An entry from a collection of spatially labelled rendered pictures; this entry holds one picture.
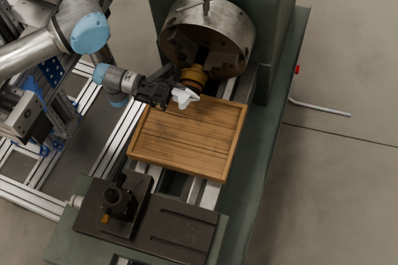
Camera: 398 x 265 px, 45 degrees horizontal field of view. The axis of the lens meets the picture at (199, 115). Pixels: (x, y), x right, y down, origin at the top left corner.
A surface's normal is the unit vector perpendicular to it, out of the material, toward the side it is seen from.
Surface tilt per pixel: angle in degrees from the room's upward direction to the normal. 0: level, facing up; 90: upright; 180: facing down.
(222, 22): 25
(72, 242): 0
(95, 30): 89
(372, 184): 0
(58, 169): 0
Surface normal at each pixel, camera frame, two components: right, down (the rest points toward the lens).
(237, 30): 0.62, -0.16
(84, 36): 0.52, 0.73
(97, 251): -0.07, -0.46
